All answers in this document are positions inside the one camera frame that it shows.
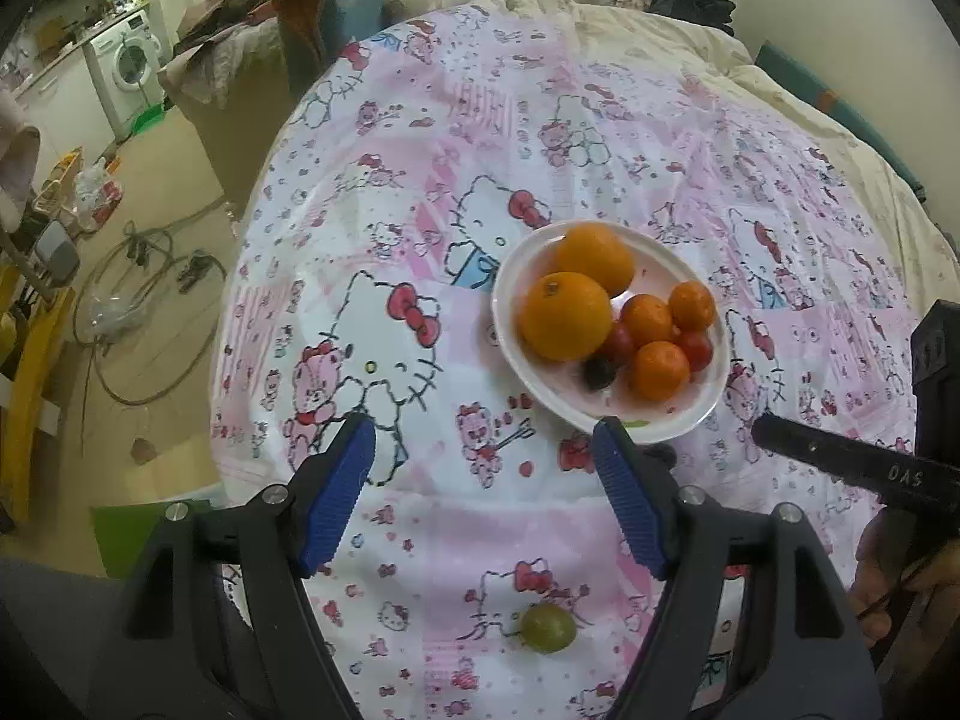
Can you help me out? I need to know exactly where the teal headboard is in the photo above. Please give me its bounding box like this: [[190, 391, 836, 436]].
[[754, 41, 931, 203]]

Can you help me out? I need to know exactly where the pink and white plate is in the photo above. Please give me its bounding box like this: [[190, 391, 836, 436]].
[[490, 221, 730, 442]]

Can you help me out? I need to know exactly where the red cherry tomato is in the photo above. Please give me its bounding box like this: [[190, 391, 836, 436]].
[[677, 330, 715, 372], [600, 321, 637, 362]]

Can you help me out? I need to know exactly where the yellow chair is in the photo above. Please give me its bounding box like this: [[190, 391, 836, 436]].
[[0, 262, 76, 526]]

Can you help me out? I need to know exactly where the teal upholstered chair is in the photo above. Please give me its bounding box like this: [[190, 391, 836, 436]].
[[274, 0, 398, 83]]

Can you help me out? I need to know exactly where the green grape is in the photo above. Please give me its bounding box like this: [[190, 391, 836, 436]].
[[521, 603, 578, 653]]

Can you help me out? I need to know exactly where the clear plastic bag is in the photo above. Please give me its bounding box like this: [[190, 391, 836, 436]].
[[71, 157, 125, 233]]

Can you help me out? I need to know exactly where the cream duvet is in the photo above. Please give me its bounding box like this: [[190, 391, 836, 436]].
[[382, 0, 960, 278]]

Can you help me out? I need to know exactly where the large orange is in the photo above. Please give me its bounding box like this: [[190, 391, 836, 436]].
[[521, 271, 614, 362], [555, 222, 637, 297]]

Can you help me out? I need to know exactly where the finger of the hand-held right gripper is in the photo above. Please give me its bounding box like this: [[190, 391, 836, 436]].
[[751, 411, 890, 496]]

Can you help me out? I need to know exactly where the white washing machine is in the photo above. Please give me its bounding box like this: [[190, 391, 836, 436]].
[[82, 7, 167, 143]]

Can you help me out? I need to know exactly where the small orange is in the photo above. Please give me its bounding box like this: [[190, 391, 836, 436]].
[[667, 280, 717, 332], [628, 340, 691, 401], [619, 292, 676, 347]]

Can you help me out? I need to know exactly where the person's right hand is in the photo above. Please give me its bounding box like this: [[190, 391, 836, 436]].
[[855, 514, 960, 650]]

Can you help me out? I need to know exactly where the green flat board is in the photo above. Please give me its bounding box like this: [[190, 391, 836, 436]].
[[90, 499, 218, 578]]

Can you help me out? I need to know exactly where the grey box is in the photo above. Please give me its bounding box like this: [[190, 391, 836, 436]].
[[34, 221, 82, 287]]

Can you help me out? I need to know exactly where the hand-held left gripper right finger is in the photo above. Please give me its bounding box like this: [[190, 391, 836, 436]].
[[591, 416, 886, 720]]

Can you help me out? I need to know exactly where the pink cartoon printed blanket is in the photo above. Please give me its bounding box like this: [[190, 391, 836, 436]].
[[208, 4, 960, 720]]

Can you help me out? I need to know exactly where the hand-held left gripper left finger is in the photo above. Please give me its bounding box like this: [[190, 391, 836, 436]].
[[120, 414, 377, 720]]

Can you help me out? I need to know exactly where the pile of clothes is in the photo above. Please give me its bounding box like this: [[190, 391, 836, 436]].
[[161, 0, 451, 106]]

